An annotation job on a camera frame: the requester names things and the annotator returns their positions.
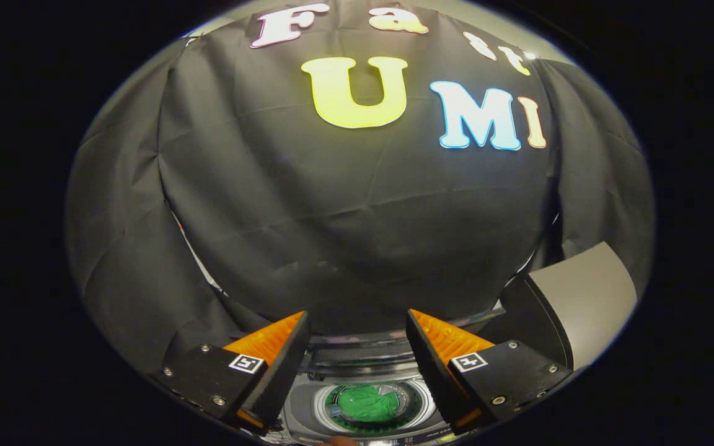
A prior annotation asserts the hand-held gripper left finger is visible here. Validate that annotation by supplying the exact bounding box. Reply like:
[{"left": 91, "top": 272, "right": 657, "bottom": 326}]
[{"left": 149, "top": 310, "right": 311, "bottom": 434}]

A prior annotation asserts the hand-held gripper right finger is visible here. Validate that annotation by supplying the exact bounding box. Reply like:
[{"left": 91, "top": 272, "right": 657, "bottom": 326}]
[{"left": 405, "top": 308, "right": 575, "bottom": 435}]

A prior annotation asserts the grey washing machine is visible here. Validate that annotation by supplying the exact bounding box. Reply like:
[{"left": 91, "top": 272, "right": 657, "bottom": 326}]
[{"left": 270, "top": 316, "right": 503, "bottom": 445}]

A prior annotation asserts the green polo shirt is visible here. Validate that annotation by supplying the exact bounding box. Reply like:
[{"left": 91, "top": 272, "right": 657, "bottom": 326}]
[{"left": 337, "top": 384, "right": 401, "bottom": 424}]

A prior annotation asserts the black backdrop cloth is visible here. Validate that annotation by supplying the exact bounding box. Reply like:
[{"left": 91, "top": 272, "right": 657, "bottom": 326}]
[{"left": 64, "top": 0, "right": 655, "bottom": 372}]

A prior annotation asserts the beige cabinet with black frame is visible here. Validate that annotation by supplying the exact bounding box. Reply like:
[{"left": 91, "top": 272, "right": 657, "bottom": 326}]
[{"left": 500, "top": 242, "right": 638, "bottom": 372}]

